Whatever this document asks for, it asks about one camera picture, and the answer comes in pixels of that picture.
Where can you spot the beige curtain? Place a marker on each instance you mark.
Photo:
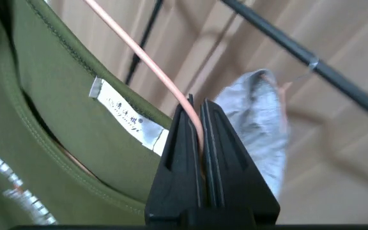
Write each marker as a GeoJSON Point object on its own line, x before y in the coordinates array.
{"type": "Point", "coordinates": [331, 159]}

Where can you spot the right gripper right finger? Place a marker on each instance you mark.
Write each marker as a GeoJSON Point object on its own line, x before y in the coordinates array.
{"type": "Point", "coordinates": [235, 185]}

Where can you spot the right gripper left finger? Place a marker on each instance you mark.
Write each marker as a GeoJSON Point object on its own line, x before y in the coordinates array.
{"type": "Point", "coordinates": [174, 185]}

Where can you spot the pale grey shorts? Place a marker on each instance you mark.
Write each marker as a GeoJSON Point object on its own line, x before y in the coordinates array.
{"type": "Point", "coordinates": [257, 127]}

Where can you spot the green garment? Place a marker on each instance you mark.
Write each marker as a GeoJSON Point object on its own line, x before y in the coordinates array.
{"type": "Point", "coordinates": [59, 96]}

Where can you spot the black clothes rack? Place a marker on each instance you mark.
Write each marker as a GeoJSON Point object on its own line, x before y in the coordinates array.
{"type": "Point", "coordinates": [299, 52]}

